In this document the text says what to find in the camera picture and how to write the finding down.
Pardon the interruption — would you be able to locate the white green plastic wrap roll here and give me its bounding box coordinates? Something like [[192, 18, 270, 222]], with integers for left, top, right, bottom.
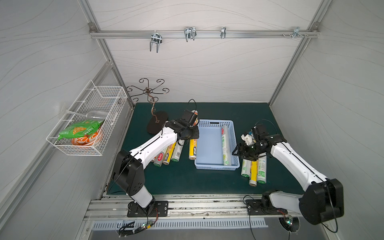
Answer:
[[221, 125, 232, 166]]

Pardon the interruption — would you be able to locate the thin yellow wrap roll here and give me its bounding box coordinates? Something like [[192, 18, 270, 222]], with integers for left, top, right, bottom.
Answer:
[[189, 110, 199, 161]]

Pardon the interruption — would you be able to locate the white translucent wrap roll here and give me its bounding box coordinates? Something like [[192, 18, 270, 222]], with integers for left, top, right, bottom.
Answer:
[[171, 140, 185, 162]]

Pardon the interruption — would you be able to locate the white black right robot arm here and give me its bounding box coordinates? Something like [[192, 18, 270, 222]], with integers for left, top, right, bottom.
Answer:
[[232, 124, 345, 225]]

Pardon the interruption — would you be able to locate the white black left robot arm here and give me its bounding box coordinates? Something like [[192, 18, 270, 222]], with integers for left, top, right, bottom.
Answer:
[[112, 115, 199, 208]]

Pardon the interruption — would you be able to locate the yellow PE wrap roll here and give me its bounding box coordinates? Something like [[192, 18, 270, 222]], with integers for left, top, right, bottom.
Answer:
[[163, 143, 176, 165]]

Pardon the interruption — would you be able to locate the light blue perforated plastic basket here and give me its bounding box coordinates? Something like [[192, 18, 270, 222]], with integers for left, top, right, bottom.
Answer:
[[195, 119, 240, 171]]

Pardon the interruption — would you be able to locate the silver green grape wrap roll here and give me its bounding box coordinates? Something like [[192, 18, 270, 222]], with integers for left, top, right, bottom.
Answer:
[[154, 147, 169, 167]]

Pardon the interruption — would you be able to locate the brown metal hook stand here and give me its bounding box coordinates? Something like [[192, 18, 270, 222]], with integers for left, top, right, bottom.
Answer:
[[126, 78, 170, 135]]

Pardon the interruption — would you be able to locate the green snack bag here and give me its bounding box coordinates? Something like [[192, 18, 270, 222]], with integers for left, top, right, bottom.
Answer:
[[58, 120, 104, 141]]

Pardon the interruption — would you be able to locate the orange snack package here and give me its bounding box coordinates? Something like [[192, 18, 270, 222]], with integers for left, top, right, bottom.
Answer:
[[71, 130, 100, 146]]

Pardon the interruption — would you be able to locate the double metal hook left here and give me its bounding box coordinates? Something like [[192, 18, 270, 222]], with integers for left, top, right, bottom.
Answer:
[[150, 32, 163, 53]]

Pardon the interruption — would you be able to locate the double metal hook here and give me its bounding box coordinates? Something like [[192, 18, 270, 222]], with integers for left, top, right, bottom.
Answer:
[[184, 27, 197, 42], [150, 32, 163, 53]]

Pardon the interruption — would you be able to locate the double metal hook middle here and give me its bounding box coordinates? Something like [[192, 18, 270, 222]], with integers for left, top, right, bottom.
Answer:
[[184, 27, 197, 42]]

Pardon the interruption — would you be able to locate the single metal hook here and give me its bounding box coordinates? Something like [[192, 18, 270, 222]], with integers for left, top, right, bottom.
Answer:
[[221, 27, 227, 39]]

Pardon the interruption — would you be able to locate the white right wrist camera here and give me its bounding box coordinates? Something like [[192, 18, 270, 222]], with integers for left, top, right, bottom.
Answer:
[[241, 132, 255, 146]]

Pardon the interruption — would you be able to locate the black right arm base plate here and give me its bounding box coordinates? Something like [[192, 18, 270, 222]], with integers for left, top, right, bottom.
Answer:
[[243, 195, 288, 216]]

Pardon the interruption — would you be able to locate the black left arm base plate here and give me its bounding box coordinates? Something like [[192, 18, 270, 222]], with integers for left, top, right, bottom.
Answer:
[[127, 201, 169, 218]]

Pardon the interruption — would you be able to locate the white wire wall basket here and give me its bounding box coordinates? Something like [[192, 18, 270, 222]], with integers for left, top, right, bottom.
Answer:
[[46, 81, 127, 156]]

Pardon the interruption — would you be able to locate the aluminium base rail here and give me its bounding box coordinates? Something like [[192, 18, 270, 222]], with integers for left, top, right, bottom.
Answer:
[[83, 193, 331, 221]]

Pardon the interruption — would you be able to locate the aluminium crossbar rail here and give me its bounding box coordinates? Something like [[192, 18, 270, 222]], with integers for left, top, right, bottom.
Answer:
[[90, 28, 321, 40]]

